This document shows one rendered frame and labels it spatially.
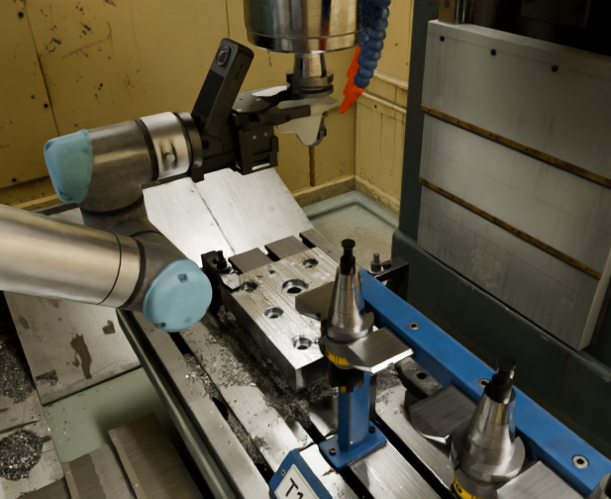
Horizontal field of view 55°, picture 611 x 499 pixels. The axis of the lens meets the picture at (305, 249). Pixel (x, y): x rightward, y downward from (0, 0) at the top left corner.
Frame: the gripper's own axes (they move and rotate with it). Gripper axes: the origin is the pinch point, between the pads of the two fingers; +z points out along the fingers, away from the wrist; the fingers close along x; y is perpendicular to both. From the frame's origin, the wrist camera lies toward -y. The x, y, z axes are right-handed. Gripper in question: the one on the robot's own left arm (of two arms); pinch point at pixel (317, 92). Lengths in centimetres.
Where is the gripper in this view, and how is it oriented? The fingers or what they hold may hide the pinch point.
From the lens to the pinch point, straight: 82.1
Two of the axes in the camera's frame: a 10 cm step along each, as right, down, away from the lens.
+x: 5.3, 4.4, -7.2
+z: 8.5, -3.1, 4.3
